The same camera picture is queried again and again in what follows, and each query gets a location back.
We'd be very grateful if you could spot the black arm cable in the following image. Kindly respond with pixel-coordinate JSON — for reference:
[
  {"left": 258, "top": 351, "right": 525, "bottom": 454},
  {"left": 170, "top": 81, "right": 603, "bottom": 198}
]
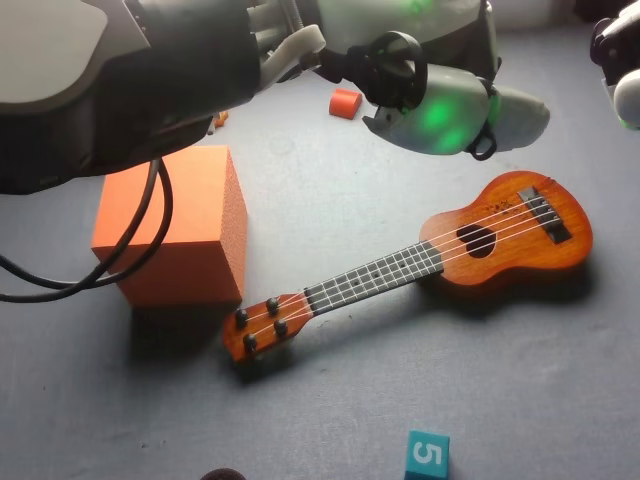
[
  {"left": 0, "top": 158, "right": 157, "bottom": 289},
  {"left": 0, "top": 157, "right": 175, "bottom": 304}
]

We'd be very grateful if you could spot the teal number five block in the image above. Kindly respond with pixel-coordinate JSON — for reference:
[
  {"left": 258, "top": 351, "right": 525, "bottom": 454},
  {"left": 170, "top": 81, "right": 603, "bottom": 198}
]
[{"left": 402, "top": 429, "right": 451, "bottom": 479}]

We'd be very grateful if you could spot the brown toy ukulele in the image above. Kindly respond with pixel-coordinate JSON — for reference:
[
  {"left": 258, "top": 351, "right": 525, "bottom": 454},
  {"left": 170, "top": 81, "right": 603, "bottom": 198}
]
[{"left": 221, "top": 170, "right": 595, "bottom": 366}]

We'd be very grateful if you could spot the dark brown round toy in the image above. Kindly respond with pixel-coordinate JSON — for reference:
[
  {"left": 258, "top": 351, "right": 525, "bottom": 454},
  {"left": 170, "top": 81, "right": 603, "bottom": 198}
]
[{"left": 198, "top": 467, "right": 247, "bottom": 480}]

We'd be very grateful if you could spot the large orange cube block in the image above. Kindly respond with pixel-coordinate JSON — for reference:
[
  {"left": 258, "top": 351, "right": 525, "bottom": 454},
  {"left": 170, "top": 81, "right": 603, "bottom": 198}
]
[{"left": 90, "top": 144, "right": 250, "bottom": 308}]

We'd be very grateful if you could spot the grey table cloth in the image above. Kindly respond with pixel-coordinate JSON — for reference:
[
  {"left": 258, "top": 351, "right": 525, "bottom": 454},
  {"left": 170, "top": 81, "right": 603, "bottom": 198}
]
[{"left": 0, "top": 14, "right": 640, "bottom": 480}]

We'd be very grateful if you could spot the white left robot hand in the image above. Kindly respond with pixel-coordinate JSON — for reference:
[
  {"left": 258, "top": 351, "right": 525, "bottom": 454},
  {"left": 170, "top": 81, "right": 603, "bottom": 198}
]
[{"left": 312, "top": 0, "right": 552, "bottom": 162}]

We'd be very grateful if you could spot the small red arch block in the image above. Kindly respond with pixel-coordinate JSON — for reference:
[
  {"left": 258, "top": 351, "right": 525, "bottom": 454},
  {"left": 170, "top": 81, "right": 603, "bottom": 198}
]
[{"left": 328, "top": 87, "right": 363, "bottom": 121}]

